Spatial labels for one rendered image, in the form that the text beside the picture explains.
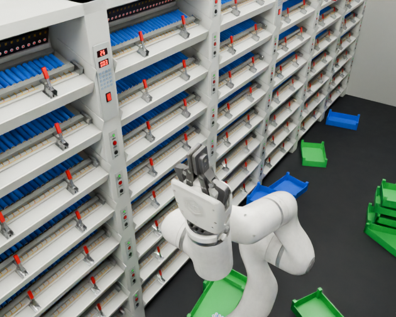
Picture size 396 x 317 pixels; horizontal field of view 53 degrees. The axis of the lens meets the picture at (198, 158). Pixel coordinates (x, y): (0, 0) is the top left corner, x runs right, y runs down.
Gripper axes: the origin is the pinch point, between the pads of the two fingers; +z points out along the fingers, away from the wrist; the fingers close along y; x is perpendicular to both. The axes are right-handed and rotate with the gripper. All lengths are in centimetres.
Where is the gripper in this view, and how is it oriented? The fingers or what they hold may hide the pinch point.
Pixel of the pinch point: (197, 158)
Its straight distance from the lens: 63.2
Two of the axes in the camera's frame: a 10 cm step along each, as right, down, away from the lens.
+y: -7.9, -3.6, 4.9
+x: 6.0, -6.0, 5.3
